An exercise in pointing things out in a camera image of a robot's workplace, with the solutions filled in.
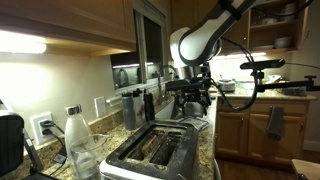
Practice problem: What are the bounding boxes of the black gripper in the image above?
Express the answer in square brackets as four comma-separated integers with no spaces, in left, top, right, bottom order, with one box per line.
[172,89,213,118]

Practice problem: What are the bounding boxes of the brown bread piece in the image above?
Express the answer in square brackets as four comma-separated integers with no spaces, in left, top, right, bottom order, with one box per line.
[141,133,160,155]

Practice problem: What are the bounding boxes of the stainless steel toaster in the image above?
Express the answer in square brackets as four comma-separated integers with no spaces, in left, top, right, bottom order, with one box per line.
[99,120,200,180]

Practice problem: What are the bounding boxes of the stainless steel sink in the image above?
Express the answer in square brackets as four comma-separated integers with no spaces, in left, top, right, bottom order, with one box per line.
[154,94,209,123]

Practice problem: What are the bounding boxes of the chrome kitchen faucet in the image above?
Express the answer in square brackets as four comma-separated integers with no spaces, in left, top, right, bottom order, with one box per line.
[156,64,178,105]

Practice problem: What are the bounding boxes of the small grey appliance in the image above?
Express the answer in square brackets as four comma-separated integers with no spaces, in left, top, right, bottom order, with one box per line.
[218,78,237,94]

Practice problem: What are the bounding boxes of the black sports bottle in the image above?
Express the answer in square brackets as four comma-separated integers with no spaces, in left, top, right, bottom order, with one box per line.
[142,88,156,123]

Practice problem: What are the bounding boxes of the white printed sports bottle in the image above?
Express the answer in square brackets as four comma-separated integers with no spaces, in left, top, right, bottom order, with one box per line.
[132,87,147,127]

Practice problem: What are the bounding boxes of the clear plastic container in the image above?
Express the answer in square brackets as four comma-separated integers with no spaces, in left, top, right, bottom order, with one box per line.
[237,79,260,95]

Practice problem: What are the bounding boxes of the distant under-cabinet light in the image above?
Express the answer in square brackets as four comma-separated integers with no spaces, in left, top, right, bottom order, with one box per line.
[213,52,268,62]

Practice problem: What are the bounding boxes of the grey sports bottle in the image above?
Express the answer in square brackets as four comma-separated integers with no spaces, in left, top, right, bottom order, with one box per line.
[120,91,137,131]

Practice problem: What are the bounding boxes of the white cylindrical roll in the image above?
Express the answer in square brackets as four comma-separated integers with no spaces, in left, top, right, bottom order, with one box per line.
[105,94,123,108]

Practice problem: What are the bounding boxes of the kitchen window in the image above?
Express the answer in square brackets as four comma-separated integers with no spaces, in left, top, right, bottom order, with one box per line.
[109,9,168,92]

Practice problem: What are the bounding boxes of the dark hanging towel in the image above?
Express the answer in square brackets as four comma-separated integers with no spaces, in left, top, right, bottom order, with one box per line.
[265,105,285,142]

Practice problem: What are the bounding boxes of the white stacked plates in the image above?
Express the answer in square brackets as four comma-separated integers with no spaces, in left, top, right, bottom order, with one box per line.
[252,44,275,51]

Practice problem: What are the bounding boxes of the dark folded cloth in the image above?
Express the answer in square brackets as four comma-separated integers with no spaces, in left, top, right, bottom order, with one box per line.
[280,85,308,98]

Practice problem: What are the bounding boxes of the wooden base cabinet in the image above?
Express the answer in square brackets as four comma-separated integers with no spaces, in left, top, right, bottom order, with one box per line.
[214,96,318,169]

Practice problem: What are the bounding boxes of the white stacked bowls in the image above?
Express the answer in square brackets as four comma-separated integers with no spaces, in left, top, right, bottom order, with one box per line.
[273,35,293,50]

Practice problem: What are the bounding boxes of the small white cup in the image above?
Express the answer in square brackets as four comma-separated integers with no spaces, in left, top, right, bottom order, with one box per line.
[260,17,278,26]

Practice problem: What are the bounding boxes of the clear drinking glass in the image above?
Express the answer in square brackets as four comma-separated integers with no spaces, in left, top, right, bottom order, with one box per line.
[68,133,111,180]

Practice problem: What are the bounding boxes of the clear glass bottle silver cap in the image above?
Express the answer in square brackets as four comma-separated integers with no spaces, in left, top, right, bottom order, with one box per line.
[63,104,93,161]

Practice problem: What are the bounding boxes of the open wooden shelf cabinet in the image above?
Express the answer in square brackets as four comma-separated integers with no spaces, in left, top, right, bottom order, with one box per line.
[248,0,310,55]

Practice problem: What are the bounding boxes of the white stacked cups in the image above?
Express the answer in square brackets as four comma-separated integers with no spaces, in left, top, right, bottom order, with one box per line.
[283,2,298,23]

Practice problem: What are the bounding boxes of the wooden stool top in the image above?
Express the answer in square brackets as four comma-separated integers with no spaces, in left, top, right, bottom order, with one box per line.
[291,158,320,180]

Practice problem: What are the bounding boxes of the under-cabinet light strip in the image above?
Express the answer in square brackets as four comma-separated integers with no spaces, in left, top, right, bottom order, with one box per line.
[0,29,48,55]

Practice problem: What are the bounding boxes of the black coffee maker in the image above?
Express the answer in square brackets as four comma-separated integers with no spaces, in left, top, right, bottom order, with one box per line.
[0,99,46,180]

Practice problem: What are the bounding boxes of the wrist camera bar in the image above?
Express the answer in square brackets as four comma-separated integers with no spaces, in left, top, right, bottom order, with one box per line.
[165,77,212,93]

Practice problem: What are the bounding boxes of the black exterior camera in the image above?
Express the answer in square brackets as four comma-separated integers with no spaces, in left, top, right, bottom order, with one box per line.
[239,58,287,71]

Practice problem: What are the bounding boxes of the white switch plate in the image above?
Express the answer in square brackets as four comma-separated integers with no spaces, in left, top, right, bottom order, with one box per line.
[93,95,107,119]

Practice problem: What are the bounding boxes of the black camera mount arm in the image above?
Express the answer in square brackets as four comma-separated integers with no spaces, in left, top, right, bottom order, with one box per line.
[252,69,320,94]

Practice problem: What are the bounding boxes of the black power plug cable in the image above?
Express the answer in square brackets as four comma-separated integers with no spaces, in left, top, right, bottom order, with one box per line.
[39,119,69,177]

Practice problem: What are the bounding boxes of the white wall outlet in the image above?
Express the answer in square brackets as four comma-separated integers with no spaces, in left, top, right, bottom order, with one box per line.
[29,111,55,146]

